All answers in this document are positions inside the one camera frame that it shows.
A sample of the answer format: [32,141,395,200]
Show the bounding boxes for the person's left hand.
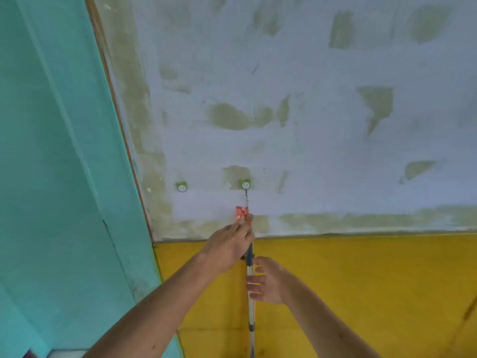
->
[199,213,256,275]

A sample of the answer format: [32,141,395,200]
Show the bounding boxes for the person's right hand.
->
[245,256,299,306]

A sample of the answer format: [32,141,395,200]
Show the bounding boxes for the silver telescopic pole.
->
[244,190,256,358]

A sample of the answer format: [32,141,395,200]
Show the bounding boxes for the person's right forearm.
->
[285,276,381,358]

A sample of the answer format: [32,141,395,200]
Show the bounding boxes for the person's left forearm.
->
[83,253,214,358]

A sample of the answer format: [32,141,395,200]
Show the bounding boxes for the brown wooden ceiling trim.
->
[84,0,155,243]

